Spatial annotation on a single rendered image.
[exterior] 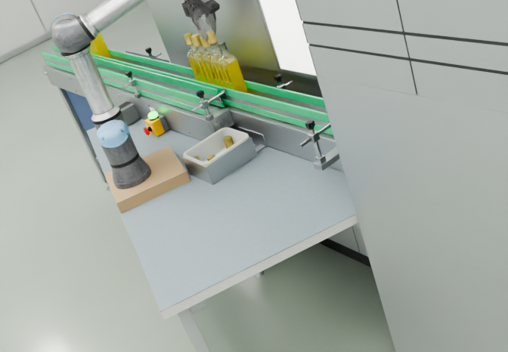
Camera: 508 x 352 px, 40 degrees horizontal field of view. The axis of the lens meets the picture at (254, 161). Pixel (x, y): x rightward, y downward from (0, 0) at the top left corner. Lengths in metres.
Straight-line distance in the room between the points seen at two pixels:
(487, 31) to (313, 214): 0.99
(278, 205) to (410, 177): 0.62
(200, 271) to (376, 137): 0.70
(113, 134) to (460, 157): 1.38
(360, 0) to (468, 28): 0.29
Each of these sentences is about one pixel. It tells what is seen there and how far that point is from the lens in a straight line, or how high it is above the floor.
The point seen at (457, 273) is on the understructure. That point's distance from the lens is 1.96.
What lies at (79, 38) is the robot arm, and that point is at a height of 1.38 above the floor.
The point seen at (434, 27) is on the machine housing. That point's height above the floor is 1.42.
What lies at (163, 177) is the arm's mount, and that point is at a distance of 2.65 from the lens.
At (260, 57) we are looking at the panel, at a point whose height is 1.03.
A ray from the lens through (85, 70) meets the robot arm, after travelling 2.68.
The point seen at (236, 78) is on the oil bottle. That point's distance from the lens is 2.72.
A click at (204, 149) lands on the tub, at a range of 2.70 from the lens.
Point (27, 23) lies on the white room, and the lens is 8.69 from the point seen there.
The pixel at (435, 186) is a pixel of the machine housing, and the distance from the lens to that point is 1.79.
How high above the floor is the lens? 1.99
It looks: 28 degrees down
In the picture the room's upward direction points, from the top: 20 degrees counter-clockwise
